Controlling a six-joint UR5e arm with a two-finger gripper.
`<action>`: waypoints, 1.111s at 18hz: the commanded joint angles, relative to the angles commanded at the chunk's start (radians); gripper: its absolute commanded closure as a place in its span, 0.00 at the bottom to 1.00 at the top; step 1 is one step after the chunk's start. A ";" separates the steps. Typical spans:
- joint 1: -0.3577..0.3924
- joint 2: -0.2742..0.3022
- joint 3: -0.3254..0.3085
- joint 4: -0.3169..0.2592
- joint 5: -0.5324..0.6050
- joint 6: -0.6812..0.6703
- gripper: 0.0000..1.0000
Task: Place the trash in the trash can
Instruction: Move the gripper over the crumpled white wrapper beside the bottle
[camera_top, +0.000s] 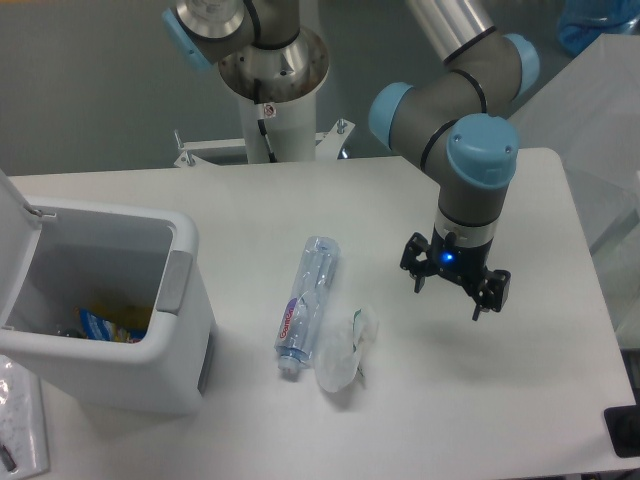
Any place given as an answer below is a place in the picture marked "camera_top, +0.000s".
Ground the blue plastic bag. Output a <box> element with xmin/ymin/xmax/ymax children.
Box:
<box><xmin>556</xmin><ymin>0</ymin><xmax>639</xmax><ymax>57</ymax></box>

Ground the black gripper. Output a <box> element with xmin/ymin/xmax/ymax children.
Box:
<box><xmin>400</xmin><ymin>229</ymin><xmax>511</xmax><ymax>321</ymax></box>

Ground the colourful trash in can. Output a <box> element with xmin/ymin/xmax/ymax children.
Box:
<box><xmin>56</xmin><ymin>302</ymin><xmax>153</xmax><ymax>344</ymax></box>

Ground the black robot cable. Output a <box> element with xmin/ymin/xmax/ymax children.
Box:
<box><xmin>253</xmin><ymin>79</ymin><xmax>279</xmax><ymax>164</ymax></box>

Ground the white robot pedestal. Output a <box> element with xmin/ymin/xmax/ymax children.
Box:
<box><xmin>174</xmin><ymin>95</ymin><xmax>355</xmax><ymax>168</ymax></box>

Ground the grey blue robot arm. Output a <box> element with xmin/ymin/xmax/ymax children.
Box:
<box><xmin>162</xmin><ymin>1</ymin><xmax>539</xmax><ymax>313</ymax></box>

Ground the crushed clear plastic bottle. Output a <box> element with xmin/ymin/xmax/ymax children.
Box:
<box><xmin>274</xmin><ymin>236</ymin><xmax>340</xmax><ymax>379</ymax></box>

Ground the crumpled clear plastic bag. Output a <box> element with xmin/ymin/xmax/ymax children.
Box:
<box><xmin>314</xmin><ymin>305</ymin><xmax>379</xmax><ymax>394</ymax></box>

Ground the white paper sheet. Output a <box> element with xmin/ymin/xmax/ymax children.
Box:
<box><xmin>1</xmin><ymin>355</ymin><xmax>50</xmax><ymax>479</ymax></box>

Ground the black device at edge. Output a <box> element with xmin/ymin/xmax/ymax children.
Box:
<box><xmin>604</xmin><ymin>405</ymin><xmax>639</xmax><ymax>458</ymax></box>

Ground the white trash can lid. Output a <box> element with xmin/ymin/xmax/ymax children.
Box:
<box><xmin>1</xmin><ymin>172</ymin><xmax>42</xmax><ymax>325</ymax></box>

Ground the white trash can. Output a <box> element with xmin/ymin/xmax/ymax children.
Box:
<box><xmin>1</xmin><ymin>196</ymin><xmax>215</xmax><ymax>415</ymax></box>

